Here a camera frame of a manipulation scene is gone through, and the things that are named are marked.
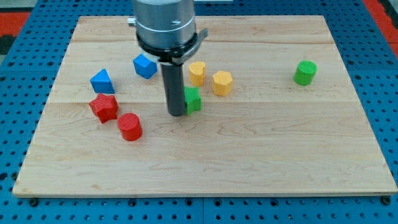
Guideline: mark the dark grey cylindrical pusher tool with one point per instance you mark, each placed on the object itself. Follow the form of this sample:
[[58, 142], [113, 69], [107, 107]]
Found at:
[[174, 89]]

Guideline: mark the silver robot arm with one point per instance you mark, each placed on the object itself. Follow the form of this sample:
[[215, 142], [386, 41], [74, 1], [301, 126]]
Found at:
[[166, 32]]

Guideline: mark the green star block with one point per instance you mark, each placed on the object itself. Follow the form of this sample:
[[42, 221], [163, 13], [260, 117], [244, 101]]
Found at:
[[192, 99]]

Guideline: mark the red star block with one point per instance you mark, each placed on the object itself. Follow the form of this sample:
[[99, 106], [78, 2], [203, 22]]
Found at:
[[105, 107]]

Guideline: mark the yellow heart block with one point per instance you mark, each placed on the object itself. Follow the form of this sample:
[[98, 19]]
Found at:
[[197, 72]]

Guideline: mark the blue cube block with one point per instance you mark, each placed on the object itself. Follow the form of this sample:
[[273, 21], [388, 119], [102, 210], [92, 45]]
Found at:
[[144, 67]]

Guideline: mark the yellow hexagon block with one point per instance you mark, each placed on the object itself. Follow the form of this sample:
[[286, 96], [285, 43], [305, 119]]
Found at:
[[222, 83]]

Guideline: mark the red cylinder block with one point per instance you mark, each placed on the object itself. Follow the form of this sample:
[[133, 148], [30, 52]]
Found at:
[[130, 126]]

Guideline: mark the blue triangle block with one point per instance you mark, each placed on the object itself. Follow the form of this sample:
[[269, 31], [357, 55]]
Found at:
[[101, 83]]

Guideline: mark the wooden board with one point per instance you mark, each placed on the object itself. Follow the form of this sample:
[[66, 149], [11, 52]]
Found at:
[[269, 137]]

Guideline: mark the green cylinder block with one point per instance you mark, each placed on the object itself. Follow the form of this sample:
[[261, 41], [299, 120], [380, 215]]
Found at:
[[305, 72]]

